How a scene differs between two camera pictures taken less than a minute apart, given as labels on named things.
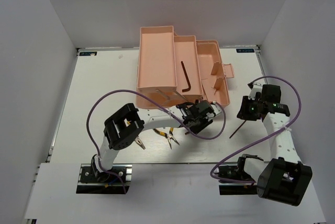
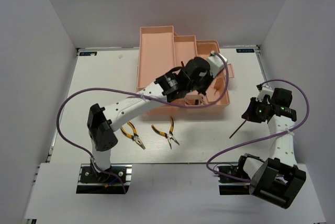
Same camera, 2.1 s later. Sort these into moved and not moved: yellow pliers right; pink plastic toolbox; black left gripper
Moved: black left gripper
Not moved: yellow pliers right; pink plastic toolbox
